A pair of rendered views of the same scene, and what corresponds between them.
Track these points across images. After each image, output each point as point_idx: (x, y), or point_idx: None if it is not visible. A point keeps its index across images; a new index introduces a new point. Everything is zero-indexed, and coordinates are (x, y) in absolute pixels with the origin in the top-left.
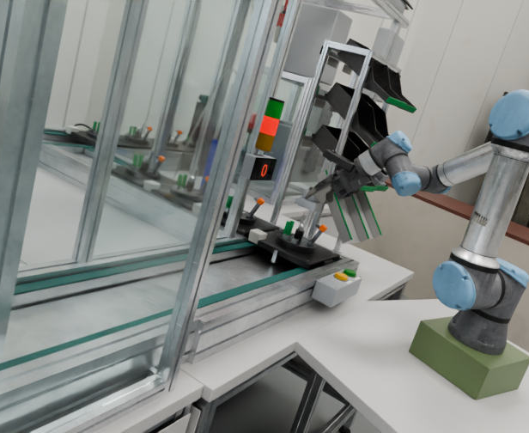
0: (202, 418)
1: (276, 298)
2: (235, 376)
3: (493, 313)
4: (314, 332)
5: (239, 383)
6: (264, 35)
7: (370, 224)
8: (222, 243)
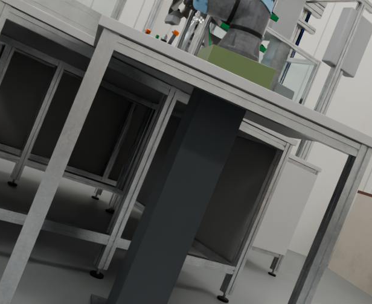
0: None
1: (92, 12)
2: (23, 1)
3: (237, 22)
4: None
5: (26, 12)
6: None
7: None
8: None
